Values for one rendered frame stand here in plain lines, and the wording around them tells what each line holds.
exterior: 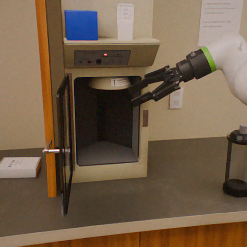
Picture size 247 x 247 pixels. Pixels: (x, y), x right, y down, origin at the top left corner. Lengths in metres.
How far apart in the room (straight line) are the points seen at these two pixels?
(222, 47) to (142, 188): 0.61
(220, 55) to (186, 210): 0.54
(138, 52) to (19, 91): 0.73
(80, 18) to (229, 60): 0.50
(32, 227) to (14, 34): 0.89
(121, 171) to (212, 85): 0.75
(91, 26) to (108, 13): 0.13
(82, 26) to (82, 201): 0.61
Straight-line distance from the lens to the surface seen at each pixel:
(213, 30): 1.91
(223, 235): 1.43
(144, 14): 1.34
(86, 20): 1.20
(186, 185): 1.48
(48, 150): 1.11
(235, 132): 1.39
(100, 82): 1.38
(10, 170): 1.55
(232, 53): 1.25
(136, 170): 1.49
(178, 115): 1.93
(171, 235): 1.35
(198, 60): 1.24
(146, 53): 1.27
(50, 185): 1.38
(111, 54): 1.25
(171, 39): 1.83
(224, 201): 1.41
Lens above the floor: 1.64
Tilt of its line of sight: 19 degrees down
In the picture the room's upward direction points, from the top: 1 degrees clockwise
